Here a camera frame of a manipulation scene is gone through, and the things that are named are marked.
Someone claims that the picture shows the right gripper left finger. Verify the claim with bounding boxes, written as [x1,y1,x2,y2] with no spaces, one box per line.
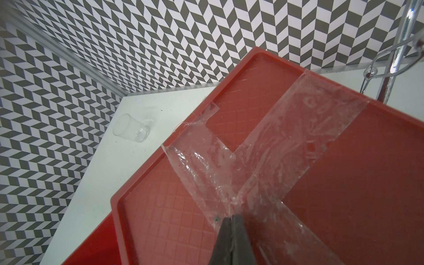
[209,217,233,265]

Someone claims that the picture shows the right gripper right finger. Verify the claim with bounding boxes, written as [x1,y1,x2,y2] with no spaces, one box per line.
[231,214,257,265]

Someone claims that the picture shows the red drawer cabinet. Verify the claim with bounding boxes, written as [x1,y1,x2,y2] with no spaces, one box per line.
[65,47,424,265]

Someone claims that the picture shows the clear tape on cabinet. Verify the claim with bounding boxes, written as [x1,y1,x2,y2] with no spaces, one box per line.
[162,71,369,265]

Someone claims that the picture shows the clear plastic cup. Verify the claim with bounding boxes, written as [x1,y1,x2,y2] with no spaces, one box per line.
[113,114,150,142]

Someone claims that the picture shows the chrome wire rack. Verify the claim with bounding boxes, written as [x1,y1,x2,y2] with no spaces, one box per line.
[360,1,424,104]

